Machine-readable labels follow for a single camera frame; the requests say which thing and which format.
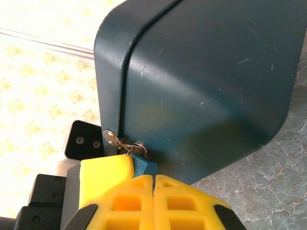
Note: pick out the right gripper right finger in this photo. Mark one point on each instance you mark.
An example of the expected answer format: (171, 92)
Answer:
(182, 215)

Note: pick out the blue headed key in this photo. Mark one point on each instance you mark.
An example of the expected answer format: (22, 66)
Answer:
(144, 166)

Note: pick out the teal starry night tin box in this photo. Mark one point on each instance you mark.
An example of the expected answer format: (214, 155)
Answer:
(204, 83)

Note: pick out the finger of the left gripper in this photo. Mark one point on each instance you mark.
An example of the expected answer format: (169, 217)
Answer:
(108, 172)

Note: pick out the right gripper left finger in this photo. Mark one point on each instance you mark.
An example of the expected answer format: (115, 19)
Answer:
(129, 215)

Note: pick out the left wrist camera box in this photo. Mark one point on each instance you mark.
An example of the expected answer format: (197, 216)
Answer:
(84, 141)

